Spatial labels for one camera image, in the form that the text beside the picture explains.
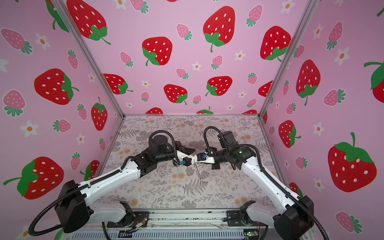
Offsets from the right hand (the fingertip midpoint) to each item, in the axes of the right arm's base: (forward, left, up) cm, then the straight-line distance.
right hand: (198, 158), depth 73 cm
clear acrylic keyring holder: (+1, +1, -19) cm, 19 cm away
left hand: (+4, +3, +5) cm, 7 cm away
